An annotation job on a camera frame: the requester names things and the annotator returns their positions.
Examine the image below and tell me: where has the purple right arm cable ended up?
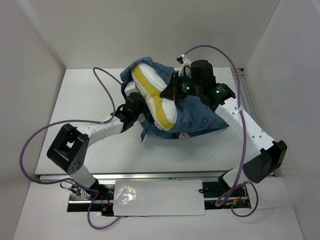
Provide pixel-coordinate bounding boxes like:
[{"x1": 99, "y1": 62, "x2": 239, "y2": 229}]
[{"x1": 184, "y1": 44, "x2": 260, "y2": 217}]

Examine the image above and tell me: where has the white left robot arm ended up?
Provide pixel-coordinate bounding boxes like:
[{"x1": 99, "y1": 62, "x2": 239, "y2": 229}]
[{"x1": 46, "y1": 92, "x2": 148, "y2": 200}]

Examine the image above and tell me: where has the blue cartoon print pillowcase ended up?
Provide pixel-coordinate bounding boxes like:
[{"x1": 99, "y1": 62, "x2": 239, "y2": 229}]
[{"x1": 120, "y1": 57, "x2": 228, "y2": 140}]

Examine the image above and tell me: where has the white pillow with yellow edge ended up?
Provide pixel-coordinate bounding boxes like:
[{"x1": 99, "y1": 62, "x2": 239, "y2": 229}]
[{"x1": 131, "y1": 63, "x2": 178, "y2": 131}]

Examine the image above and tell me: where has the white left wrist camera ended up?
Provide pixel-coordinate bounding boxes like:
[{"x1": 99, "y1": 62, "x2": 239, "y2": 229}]
[{"x1": 124, "y1": 81, "x2": 139, "y2": 97}]

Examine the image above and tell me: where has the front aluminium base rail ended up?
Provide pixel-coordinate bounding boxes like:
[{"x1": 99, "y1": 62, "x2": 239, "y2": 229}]
[{"x1": 40, "y1": 171, "x2": 251, "y2": 217}]

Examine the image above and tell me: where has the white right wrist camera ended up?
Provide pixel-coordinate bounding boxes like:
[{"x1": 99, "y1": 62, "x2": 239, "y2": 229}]
[{"x1": 176, "y1": 54, "x2": 192, "y2": 76}]

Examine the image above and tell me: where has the white cover sheet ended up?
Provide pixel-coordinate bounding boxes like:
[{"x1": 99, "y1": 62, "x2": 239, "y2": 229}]
[{"x1": 113, "y1": 180, "x2": 206, "y2": 217}]

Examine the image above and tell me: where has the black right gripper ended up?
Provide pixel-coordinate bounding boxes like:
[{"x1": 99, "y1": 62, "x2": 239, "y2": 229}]
[{"x1": 160, "y1": 72, "x2": 203, "y2": 100}]

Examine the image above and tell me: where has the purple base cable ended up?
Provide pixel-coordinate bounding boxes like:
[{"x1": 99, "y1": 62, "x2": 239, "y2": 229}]
[{"x1": 87, "y1": 191, "x2": 126, "y2": 230}]

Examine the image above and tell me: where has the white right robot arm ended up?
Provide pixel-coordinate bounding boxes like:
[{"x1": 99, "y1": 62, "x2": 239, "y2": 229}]
[{"x1": 160, "y1": 56, "x2": 288, "y2": 196}]

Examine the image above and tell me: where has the aluminium frame rail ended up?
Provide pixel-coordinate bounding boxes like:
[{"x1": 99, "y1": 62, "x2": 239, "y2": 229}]
[{"x1": 237, "y1": 68, "x2": 257, "y2": 121}]

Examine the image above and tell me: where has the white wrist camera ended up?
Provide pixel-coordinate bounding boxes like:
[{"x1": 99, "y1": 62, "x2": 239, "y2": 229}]
[
  {"x1": 176, "y1": 54, "x2": 192, "y2": 76},
  {"x1": 124, "y1": 81, "x2": 139, "y2": 97}
]

